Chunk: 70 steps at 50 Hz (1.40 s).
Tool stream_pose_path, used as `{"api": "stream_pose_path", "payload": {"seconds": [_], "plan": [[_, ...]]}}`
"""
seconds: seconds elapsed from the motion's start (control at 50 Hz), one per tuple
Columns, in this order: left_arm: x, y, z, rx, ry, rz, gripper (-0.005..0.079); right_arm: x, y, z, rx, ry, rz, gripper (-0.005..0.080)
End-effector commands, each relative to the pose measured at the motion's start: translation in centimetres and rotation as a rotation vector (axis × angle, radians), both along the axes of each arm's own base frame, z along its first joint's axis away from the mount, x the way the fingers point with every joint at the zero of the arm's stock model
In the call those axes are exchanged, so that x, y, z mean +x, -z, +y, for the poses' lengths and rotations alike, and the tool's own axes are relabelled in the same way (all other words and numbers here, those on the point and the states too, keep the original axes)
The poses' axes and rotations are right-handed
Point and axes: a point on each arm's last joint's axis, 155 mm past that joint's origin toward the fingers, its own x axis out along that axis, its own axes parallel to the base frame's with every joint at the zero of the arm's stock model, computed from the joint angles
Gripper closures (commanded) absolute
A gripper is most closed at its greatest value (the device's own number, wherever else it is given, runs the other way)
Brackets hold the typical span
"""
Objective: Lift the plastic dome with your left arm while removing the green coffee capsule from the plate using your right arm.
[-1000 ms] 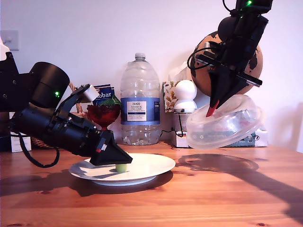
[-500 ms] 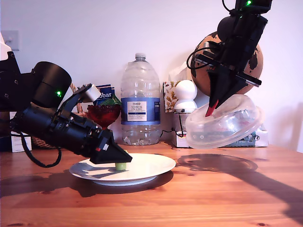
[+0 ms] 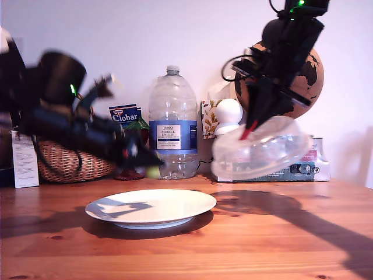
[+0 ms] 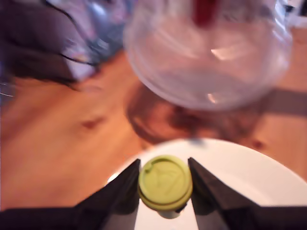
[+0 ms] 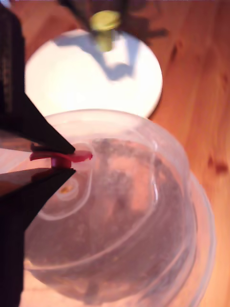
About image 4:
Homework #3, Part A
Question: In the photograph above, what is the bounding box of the black cable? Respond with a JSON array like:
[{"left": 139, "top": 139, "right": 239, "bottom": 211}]
[{"left": 45, "top": 0, "right": 98, "bottom": 69}]

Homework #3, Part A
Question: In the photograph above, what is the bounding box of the clear bluish plastic package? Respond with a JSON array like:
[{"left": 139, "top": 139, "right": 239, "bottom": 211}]
[{"left": 67, "top": 0, "right": 127, "bottom": 72}]

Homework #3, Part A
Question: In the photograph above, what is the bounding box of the white round plate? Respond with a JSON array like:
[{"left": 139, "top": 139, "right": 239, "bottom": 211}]
[{"left": 106, "top": 138, "right": 307, "bottom": 230}]

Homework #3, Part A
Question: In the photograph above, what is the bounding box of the green coffee capsule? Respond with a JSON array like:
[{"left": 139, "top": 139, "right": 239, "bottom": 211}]
[{"left": 137, "top": 155, "right": 194, "bottom": 219}]

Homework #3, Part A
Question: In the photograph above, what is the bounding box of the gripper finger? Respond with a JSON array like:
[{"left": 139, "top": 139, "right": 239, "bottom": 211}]
[
  {"left": 76, "top": 159, "right": 142, "bottom": 230},
  {"left": 188, "top": 157, "right": 259, "bottom": 230}
]

